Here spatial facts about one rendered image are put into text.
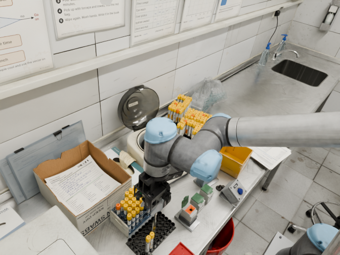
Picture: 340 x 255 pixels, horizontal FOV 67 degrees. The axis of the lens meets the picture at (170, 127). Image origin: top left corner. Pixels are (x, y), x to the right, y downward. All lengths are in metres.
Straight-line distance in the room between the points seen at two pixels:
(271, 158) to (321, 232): 0.66
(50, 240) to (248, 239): 1.68
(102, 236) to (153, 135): 0.55
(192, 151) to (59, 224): 0.37
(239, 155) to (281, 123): 0.75
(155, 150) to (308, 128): 0.33
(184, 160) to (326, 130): 0.29
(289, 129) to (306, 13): 2.51
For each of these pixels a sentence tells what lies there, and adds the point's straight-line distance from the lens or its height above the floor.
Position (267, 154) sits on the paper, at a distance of 1.44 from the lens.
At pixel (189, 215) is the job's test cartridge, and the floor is 0.95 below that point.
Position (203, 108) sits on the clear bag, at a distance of 1.56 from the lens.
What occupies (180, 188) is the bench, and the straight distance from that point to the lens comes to 1.16.
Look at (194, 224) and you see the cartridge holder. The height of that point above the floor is 0.89.
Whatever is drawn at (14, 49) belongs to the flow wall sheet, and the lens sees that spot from 0.91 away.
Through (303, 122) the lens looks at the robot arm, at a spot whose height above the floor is 1.48.
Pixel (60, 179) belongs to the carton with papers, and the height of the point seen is 0.94.
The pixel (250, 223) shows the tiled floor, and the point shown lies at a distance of 2.25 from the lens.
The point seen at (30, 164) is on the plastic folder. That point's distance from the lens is 1.11.
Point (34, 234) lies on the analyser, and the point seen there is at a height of 1.17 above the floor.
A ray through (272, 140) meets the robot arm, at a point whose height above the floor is 1.42.
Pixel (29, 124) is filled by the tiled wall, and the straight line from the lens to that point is 1.04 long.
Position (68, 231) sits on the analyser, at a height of 1.18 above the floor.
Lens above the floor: 1.78
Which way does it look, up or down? 39 degrees down
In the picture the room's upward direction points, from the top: 8 degrees clockwise
